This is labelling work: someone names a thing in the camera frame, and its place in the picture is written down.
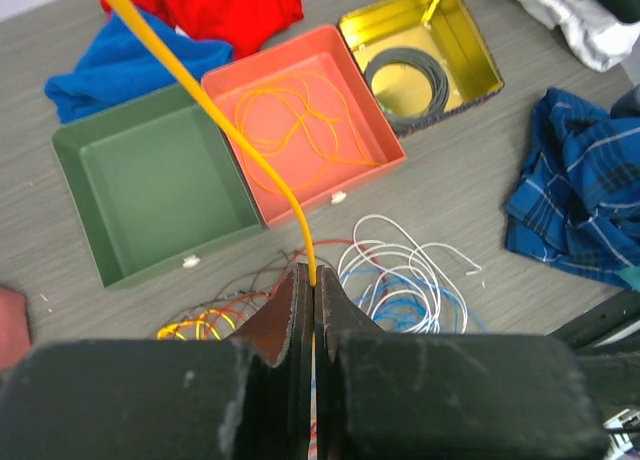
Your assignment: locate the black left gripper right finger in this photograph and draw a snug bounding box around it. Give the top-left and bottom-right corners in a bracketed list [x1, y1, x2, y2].
[315, 268, 608, 459]

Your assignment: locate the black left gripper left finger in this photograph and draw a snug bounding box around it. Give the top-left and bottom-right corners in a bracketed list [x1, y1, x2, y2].
[1, 266, 313, 459]

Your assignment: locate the yellow cable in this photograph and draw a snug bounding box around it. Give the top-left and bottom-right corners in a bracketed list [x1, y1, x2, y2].
[156, 307, 239, 341]

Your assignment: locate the orange-yellow cable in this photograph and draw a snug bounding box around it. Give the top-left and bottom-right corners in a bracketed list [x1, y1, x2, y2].
[92, 0, 384, 460]

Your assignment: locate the green drawer box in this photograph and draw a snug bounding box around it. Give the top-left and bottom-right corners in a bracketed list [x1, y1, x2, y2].
[52, 85, 263, 289]

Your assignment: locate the dusty pink cloth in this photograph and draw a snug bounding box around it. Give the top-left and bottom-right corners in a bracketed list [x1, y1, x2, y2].
[0, 287, 32, 371]

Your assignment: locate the blue plaid cloth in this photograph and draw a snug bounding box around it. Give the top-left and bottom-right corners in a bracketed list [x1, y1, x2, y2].
[505, 88, 639, 290]

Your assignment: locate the cyan cloth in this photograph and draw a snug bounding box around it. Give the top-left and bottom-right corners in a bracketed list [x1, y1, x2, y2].
[616, 266, 640, 292]

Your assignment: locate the salmon drawer box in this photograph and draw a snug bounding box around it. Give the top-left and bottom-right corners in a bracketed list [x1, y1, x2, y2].
[201, 25, 406, 212]

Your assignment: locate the grey denim cloth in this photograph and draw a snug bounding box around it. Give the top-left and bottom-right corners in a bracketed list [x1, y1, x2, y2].
[610, 84, 640, 119]

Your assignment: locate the red cloth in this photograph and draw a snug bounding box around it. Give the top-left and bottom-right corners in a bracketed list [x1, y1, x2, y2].
[131, 0, 304, 59]

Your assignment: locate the white cloth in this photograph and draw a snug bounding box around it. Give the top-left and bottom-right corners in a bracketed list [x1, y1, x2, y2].
[517, 0, 639, 72]

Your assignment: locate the blue cable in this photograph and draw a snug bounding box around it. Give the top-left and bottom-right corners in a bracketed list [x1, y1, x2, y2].
[344, 267, 489, 335]

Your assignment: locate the brown cable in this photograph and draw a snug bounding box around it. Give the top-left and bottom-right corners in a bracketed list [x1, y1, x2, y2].
[172, 249, 296, 331]

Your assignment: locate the white cable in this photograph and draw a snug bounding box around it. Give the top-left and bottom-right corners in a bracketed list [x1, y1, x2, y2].
[337, 213, 484, 334]

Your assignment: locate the grey coiled cable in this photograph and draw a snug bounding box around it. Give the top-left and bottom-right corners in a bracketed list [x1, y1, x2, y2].
[363, 48, 450, 131]

